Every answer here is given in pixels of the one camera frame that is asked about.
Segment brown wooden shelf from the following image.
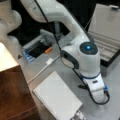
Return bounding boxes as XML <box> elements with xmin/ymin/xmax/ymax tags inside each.
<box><xmin>0</xmin><ymin>66</ymin><xmax>40</xmax><ymax>120</ymax></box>

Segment black tray with blue edge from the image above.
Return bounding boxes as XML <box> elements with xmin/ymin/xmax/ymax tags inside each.
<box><xmin>22</xmin><ymin>29</ymin><xmax>56</xmax><ymax>62</ymax></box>

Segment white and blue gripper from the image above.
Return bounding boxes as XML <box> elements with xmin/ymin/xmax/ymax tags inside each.
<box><xmin>83</xmin><ymin>75</ymin><xmax>110</xmax><ymax>104</ymax></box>

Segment white cable with connector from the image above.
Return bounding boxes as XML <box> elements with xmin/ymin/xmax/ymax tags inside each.
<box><xmin>26</xmin><ymin>48</ymin><xmax>72</xmax><ymax>84</ymax></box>

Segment small orange object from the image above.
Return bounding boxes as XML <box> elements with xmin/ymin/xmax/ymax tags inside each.
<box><xmin>45</xmin><ymin>48</ymin><xmax>52</xmax><ymax>54</ymax></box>

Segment black pen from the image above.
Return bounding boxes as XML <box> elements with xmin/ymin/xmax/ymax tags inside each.
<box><xmin>78</xmin><ymin>85</ymin><xmax>88</xmax><ymax>90</ymax></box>

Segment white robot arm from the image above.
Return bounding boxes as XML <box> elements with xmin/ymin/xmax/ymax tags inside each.
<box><xmin>0</xmin><ymin>0</ymin><xmax>110</xmax><ymax>105</ymax></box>

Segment white spiral notebook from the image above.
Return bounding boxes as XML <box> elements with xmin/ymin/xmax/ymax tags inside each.
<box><xmin>33</xmin><ymin>71</ymin><xmax>82</xmax><ymax>120</ymax></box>

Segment black and silver drawer box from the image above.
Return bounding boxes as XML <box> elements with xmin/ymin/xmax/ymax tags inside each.
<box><xmin>88</xmin><ymin>4</ymin><xmax>120</xmax><ymax>76</ymax></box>

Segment metal binder clip stand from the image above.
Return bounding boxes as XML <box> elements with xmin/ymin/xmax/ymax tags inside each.
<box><xmin>71</xmin><ymin>110</ymin><xmax>87</xmax><ymax>120</ymax></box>

